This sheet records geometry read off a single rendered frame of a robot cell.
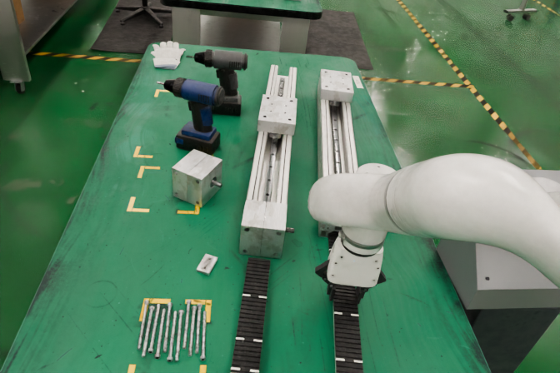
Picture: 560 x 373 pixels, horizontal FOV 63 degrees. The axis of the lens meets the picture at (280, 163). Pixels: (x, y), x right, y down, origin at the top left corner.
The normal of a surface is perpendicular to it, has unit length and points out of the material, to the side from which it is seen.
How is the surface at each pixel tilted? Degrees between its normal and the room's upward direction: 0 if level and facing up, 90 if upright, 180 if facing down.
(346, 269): 90
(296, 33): 90
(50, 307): 0
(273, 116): 0
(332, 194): 62
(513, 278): 47
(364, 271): 90
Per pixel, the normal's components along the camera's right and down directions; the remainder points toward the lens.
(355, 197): -0.66, -0.18
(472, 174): -0.34, -0.65
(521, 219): -0.50, 0.22
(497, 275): 0.15, -0.11
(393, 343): 0.11, -0.80
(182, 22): 0.04, 0.60
